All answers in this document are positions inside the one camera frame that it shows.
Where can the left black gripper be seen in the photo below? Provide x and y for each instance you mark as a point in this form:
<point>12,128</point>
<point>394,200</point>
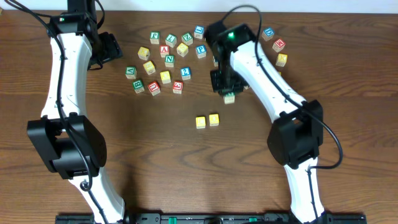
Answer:
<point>111,47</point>

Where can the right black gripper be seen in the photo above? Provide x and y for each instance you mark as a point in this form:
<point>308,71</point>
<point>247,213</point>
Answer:
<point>224,86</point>

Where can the green R block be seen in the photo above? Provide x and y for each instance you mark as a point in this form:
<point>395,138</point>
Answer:
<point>229,98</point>

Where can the yellow o block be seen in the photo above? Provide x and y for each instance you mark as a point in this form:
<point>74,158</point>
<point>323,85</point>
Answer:
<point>165,77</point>
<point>214,119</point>

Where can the yellow C block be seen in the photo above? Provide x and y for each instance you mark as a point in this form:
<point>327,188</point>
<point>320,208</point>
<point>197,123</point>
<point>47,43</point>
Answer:
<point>200,122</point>

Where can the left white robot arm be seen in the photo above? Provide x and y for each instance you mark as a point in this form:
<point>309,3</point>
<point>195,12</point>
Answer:
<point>65,139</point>

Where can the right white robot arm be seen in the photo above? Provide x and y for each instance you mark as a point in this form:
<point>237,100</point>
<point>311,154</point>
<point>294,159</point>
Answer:
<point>295,137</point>

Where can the blue T block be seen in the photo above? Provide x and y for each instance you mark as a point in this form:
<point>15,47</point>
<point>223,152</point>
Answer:
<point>215,62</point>

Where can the green V block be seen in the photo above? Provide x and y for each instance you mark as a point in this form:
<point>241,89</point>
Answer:
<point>130,72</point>

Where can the blue P block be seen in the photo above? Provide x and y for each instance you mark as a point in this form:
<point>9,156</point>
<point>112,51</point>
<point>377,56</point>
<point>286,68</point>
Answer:
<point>201,51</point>

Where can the yellow K block left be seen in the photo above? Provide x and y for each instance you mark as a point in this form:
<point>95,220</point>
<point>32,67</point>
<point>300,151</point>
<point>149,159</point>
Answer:
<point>143,53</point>

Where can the yellow k block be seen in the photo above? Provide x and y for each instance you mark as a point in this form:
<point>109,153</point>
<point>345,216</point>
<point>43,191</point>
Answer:
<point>281,60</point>
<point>143,53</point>

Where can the blue 2 block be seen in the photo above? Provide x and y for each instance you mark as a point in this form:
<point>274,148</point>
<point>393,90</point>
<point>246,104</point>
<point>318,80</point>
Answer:
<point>185,73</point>

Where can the yellow S block lower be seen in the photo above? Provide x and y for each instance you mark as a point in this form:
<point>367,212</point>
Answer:
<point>149,67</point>

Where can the yellow s block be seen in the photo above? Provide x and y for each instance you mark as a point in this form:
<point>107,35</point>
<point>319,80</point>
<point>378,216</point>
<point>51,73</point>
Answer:
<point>149,67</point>
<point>182,49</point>

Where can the green J block top left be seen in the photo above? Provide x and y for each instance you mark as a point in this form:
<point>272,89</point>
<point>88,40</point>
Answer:
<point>155,37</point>

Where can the green B block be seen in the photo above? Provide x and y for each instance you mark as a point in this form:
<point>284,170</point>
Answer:
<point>138,86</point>

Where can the yellow S block upper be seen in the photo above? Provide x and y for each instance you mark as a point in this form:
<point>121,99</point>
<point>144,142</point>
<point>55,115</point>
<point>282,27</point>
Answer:
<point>182,49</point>

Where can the green Z block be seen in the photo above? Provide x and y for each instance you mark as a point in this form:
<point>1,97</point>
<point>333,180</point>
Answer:
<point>187,38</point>

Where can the blue L block top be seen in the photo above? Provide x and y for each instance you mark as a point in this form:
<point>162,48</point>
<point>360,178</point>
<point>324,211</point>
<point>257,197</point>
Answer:
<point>199,32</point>

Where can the green N block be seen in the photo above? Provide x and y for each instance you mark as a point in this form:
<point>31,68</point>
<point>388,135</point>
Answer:
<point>169,60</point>

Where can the red A block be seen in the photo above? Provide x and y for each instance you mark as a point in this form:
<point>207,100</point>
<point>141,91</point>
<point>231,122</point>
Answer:
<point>164,50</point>

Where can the yellow K block right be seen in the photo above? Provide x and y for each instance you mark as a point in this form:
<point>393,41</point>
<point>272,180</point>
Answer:
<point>281,60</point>

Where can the red M block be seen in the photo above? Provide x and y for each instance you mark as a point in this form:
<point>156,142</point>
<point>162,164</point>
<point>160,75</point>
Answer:
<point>278,45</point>

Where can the red U block lower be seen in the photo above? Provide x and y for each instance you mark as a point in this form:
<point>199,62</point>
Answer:
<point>154,88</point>

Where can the blue D block right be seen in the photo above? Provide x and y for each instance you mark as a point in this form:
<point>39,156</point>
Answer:
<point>267,34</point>

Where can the green 7 block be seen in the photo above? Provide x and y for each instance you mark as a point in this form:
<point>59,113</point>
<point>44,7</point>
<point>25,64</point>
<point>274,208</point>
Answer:
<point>171,40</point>

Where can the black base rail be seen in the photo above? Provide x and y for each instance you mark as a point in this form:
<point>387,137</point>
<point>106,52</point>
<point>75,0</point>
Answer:
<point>280,218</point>

